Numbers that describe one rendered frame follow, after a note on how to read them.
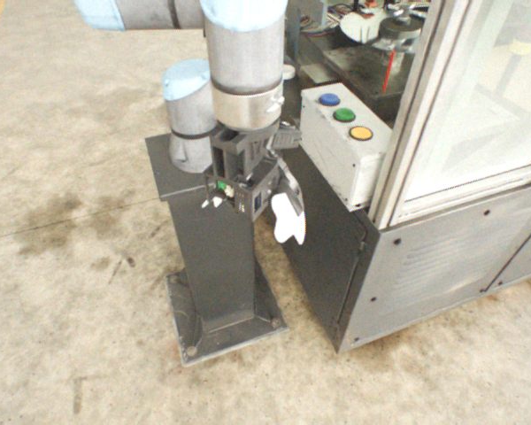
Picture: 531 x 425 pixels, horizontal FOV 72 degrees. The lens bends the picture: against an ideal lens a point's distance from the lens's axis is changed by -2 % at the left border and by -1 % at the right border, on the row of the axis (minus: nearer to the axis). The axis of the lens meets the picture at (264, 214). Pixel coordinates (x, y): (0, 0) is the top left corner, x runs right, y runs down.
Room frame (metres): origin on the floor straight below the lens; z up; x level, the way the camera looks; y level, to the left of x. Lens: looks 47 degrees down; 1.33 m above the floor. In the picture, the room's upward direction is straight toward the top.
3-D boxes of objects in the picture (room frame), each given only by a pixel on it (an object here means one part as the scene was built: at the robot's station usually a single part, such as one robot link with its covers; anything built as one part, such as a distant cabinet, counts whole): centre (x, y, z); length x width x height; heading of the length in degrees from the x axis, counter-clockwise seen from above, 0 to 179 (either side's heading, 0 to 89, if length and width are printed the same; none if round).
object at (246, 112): (0.36, 0.02, 1.13); 0.08 x 0.08 x 0.05
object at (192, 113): (0.77, 0.16, 0.91); 0.13 x 0.12 x 0.14; 92
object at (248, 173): (0.36, 0.02, 1.05); 0.09 x 0.08 x 0.12; 150
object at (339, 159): (0.71, -0.19, 0.82); 0.28 x 0.11 x 0.15; 20
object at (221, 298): (0.77, 0.17, 0.37); 0.40 x 0.40 x 0.75; 20
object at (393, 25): (1.08, -0.38, 0.96); 0.11 x 0.11 x 0.03
